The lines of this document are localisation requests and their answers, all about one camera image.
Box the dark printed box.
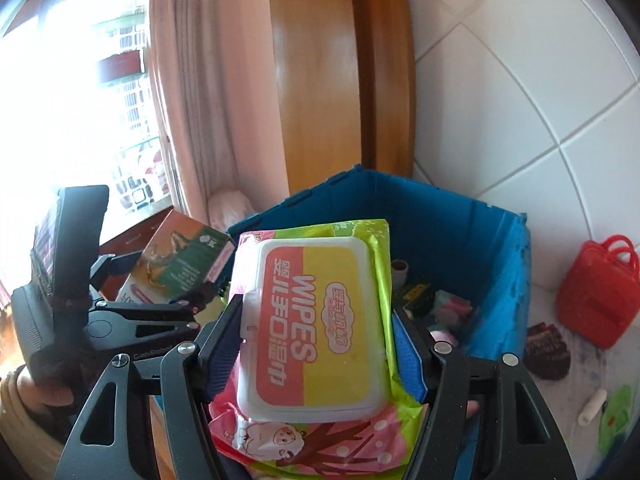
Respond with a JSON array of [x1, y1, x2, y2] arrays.
[[117, 209, 237, 306]]

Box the pink green wet wipes pack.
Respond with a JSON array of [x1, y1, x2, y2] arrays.
[[207, 217, 431, 480]]

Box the small white bottle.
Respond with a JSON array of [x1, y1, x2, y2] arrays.
[[577, 389, 608, 426]]

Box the blue plastic storage crate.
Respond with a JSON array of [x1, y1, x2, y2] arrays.
[[220, 162, 531, 366]]

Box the window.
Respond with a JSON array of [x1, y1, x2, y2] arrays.
[[0, 0, 173, 221]]

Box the pink green packet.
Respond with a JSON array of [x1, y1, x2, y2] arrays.
[[432, 290, 476, 328]]

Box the pink curtain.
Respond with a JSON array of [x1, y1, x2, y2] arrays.
[[145, 0, 291, 221]]

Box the person's left hand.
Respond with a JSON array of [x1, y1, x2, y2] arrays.
[[15, 367, 73, 406]]

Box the green toy piece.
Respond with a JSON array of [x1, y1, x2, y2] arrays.
[[597, 384, 635, 453]]

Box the pink fluffy cloth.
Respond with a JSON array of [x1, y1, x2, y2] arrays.
[[207, 189, 256, 233]]

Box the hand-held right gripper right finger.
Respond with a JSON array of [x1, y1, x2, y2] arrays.
[[390, 310, 578, 480]]

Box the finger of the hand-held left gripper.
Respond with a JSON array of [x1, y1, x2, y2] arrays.
[[89, 252, 148, 293], [90, 280, 228, 328]]

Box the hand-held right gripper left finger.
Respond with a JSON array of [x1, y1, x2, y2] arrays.
[[52, 296, 246, 480]]

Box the red toy suitcase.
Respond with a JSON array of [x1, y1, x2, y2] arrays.
[[555, 234, 640, 350]]

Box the dark green box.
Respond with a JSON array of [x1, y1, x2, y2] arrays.
[[400, 282, 436, 318]]

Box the white quilted headboard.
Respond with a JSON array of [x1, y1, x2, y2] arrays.
[[400, 0, 640, 311]]

